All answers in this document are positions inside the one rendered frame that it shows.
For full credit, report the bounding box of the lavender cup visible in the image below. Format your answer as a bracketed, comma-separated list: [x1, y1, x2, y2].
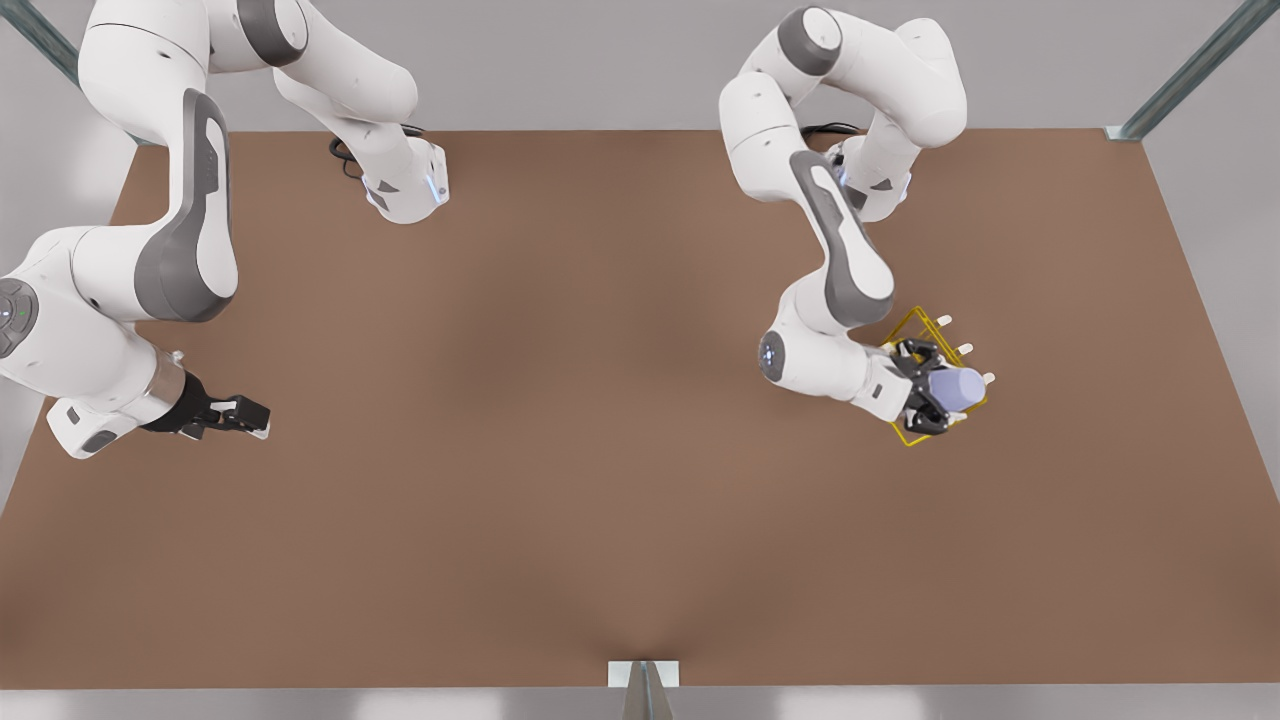
[925, 366, 987, 417]

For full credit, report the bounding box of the yellow wire cup holder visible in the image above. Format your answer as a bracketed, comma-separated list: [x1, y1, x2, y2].
[878, 305, 998, 448]

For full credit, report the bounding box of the silver frame post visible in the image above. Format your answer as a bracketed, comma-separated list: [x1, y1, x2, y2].
[1104, 0, 1280, 142]
[0, 0, 83, 89]
[608, 660, 681, 720]

